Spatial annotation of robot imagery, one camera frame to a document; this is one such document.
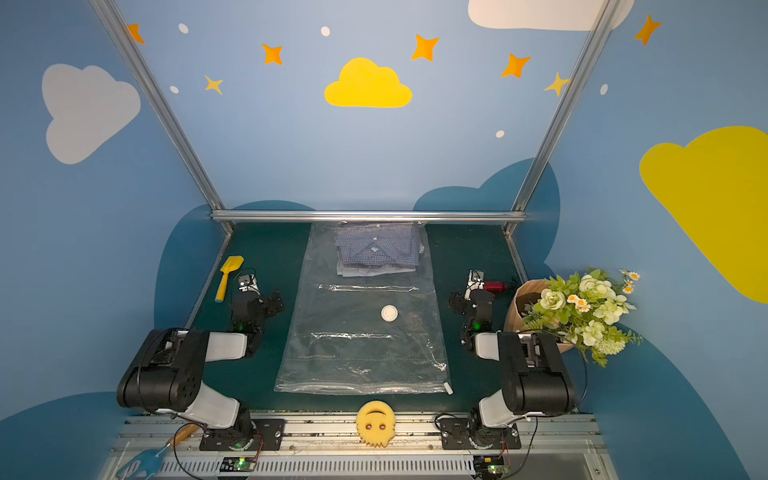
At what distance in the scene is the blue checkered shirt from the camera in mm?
1064

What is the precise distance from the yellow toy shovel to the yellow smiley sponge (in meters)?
0.61

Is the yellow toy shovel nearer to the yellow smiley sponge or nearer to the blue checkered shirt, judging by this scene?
the blue checkered shirt

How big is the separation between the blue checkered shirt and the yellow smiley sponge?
0.44m

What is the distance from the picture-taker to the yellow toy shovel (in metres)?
1.00

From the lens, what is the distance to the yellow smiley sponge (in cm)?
73

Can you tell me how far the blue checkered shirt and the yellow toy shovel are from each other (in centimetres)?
37
